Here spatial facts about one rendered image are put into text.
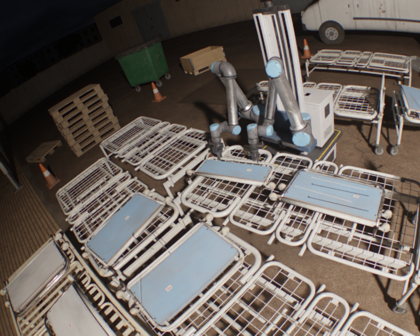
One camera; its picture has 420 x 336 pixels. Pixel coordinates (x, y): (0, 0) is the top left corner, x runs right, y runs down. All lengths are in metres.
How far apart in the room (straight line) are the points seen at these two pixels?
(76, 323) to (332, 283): 1.85
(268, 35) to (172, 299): 2.17
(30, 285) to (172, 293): 1.32
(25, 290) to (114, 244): 0.94
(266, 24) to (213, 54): 5.76
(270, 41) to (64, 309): 2.66
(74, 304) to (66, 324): 0.16
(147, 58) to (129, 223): 6.02
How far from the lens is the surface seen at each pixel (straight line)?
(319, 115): 2.51
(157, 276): 1.71
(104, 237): 2.24
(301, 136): 2.04
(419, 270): 1.69
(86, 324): 1.73
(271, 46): 2.34
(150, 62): 7.63
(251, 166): 2.25
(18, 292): 2.49
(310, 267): 2.16
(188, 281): 1.63
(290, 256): 2.22
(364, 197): 1.89
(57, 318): 1.96
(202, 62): 7.81
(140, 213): 2.23
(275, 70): 1.84
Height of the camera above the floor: 1.90
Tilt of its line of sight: 35 degrees down
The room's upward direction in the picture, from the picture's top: 20 degrees counter-clockwise
